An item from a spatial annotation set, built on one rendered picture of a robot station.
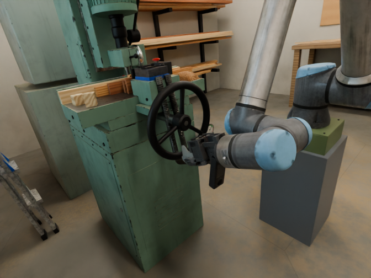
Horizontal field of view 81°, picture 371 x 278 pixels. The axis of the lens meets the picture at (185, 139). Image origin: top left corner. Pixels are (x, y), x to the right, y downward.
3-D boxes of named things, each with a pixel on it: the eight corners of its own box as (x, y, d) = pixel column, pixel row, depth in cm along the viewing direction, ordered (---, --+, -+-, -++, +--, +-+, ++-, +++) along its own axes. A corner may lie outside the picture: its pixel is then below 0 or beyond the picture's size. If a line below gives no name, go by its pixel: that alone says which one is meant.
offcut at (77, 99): (86, 103, 81) (84, 94, 79) (76, 106, 79) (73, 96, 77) (83, 102, 83) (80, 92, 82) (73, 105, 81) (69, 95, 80)
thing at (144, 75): (149, 81, 76) (146, 64, 73) (133, 79, 83) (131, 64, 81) (178, 74, 83) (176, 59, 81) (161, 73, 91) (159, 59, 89)
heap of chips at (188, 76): (188, 81, 100) (187, 73, 98) (169, 80, 110) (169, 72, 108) (202, 78, 105) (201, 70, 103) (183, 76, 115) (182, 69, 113)
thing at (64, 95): (62, 105, 83) (58, 91, 81) (61, 104, 84) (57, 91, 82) (180, 76, 117) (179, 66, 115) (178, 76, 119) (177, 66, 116)
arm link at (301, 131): (277, 111, 64) (252, 120, 56) (319, 119, 55) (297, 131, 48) (273, 140, 67) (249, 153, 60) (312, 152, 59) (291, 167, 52)
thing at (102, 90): (97, 97, 89) (95, 87, 87) (96, 96, 90) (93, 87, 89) (192, 74, 120) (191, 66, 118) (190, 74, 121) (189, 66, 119)
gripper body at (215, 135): (201, 133, 70) (229, 129, 61) (209, 158, 72) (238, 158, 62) (184, 142, 66) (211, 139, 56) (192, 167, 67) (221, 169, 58)
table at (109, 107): (91, 137, 66) (85, 118, 64) (64, 118, 88) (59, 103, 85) (220, 92, 101) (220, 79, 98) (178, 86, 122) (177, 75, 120)
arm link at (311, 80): (301, 96, 114) (306, 60, 106) (338, 100, 102) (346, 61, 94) (286, 103, 105) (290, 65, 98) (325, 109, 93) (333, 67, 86)
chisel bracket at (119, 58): (125, 71, 90) (120, 49, 86) (111, 70, 99) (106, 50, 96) (140, 68, 94) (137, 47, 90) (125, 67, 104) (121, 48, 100)
